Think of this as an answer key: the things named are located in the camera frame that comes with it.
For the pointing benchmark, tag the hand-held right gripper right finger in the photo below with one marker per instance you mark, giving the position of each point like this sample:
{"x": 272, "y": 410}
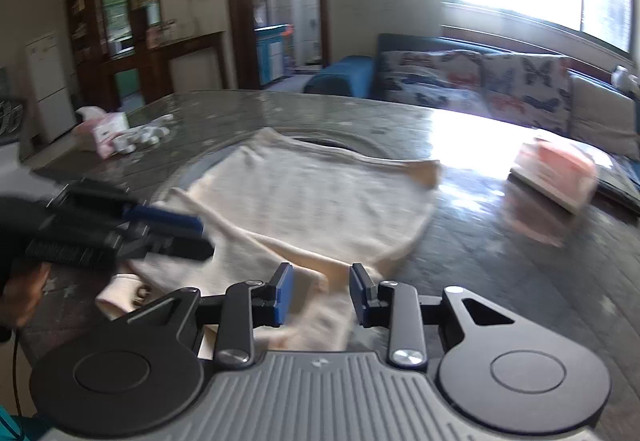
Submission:
{"x": 357, "y": 293}

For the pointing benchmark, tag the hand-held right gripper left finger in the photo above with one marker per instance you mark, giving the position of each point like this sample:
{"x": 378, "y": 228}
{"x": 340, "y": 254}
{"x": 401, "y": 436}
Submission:
{"x": 284, "y": 293}

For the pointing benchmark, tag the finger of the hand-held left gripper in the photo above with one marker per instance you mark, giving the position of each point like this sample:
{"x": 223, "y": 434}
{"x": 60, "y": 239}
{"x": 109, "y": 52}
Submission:
{"x": 185, "y": 248}
{"x": 170, "y": 220}

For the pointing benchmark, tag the peach long-sleeved garment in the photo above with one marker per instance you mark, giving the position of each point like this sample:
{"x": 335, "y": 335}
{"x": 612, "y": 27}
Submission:
{"x": 310, "y": 201}

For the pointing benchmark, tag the person's left hand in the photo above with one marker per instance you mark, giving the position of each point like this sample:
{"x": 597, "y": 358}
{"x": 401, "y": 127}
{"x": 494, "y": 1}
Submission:
{"x": 20, "y": 296}

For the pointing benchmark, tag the pink white tissue pack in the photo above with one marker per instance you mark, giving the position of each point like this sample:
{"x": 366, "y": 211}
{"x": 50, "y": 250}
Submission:
{"x": 105, "y": 131}
{"x": 555, "y": 166}

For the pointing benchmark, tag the white refrigerator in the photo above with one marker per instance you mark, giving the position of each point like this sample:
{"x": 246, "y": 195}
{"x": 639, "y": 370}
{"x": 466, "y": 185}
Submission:
{"x": 50, "y": 86}

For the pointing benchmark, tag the dark wooden sideboard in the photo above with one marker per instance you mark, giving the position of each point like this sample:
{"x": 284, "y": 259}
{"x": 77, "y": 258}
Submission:
{"x": 160, "y": 66}

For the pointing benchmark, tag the white microwave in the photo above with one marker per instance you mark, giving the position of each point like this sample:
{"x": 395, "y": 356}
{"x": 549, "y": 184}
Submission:
{"x": 121, "y": 47}

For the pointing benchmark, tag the blue white cabinet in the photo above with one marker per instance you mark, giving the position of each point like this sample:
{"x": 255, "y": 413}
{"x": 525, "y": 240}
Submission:
{"x": 272, "y": 53}

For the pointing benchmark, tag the wooden shelf cabinet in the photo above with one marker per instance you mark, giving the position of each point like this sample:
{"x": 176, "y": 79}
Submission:
{"x": 85, "y": 21}

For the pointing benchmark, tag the person's teal clothing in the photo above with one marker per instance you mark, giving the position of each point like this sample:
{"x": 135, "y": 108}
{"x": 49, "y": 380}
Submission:
{"x": 20, "y": 426}

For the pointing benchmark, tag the blue sofa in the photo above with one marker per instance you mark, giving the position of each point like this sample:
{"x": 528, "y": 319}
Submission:
{"x": 340, "y": 73}

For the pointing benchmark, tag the butterfly print cushion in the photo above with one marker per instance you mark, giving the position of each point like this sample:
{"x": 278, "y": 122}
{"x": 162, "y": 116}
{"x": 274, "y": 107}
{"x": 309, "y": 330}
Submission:
{"x": 435, "y": 83}
{"x": 530, "y": 91}

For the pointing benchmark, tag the grey cushion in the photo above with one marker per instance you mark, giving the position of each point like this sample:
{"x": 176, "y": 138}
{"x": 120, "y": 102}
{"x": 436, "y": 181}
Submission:
{"x": 600, "y": 116}

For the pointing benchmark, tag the dark wooden door frame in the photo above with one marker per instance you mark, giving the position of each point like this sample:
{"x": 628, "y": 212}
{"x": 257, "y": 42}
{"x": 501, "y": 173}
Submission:
{"x": 237, "y": 11}

